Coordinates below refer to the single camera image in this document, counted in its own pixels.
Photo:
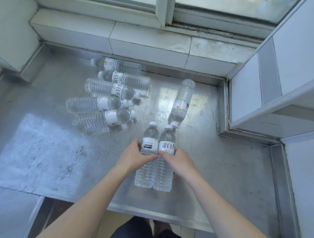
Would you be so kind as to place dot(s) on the person's right forearm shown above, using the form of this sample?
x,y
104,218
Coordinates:
x,y
220,208

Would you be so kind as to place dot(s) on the person's black shorts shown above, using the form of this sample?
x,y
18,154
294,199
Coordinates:
x,y
132,229

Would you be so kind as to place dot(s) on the pink cabinet with steel top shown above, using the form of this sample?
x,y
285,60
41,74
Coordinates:
x,y
61,152

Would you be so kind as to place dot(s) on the clear plastic water bottle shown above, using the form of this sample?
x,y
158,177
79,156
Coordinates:
x,y
103,87
85,104
166,144
182,100
149,133
122,65
132,79
98,121

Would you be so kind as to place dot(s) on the person's left hand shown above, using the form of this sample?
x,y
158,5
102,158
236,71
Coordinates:
x,y
131,158

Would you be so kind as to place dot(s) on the person's left forearm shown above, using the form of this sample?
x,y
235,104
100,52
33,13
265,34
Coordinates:
x,y
85,206

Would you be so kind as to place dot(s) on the person's right hand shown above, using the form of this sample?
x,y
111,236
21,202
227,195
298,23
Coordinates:
x,y
181,164

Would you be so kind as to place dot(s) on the white framed sliding window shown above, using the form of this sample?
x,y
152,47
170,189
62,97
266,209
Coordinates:
x,y
162,9

